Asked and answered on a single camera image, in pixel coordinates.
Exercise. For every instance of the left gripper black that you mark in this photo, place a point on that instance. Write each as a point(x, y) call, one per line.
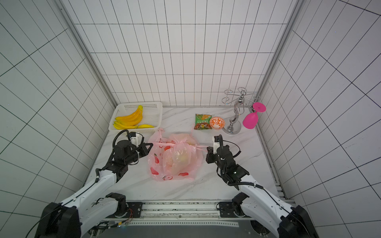
point(145, 151)

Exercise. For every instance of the pink plastic bag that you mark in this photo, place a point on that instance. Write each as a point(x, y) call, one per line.
point(177, 141)

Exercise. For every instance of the yellow banana bunch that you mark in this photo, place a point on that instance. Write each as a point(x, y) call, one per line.
point(131, 121)
point(177, 161)

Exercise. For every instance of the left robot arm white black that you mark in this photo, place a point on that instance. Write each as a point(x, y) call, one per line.
point(76, 215)

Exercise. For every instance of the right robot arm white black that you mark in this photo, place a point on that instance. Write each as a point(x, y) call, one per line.
point(255, 201)

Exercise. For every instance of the yellow banana bunch in basket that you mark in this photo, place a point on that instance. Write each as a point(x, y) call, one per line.
point(131, 121)

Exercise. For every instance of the green snack packet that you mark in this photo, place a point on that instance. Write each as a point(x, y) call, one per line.
point(202, 122)

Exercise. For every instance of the white plastic basket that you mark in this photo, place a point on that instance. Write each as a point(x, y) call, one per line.
point(152, 115)

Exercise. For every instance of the magenta plastic wine glass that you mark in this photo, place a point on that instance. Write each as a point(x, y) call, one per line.
point(252, 118)

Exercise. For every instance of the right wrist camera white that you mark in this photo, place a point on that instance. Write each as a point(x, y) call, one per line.
point(217, 143)

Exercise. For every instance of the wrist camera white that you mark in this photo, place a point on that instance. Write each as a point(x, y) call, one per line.
point(217, 143)
point(136, 138)

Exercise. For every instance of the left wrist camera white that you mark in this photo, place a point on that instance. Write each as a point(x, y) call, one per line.
point(136, 138)

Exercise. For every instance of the chrome wire glass rack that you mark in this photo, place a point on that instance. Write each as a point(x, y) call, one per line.
point(238, 99)

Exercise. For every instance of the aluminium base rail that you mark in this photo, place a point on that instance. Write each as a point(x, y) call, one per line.
point(205, 212)

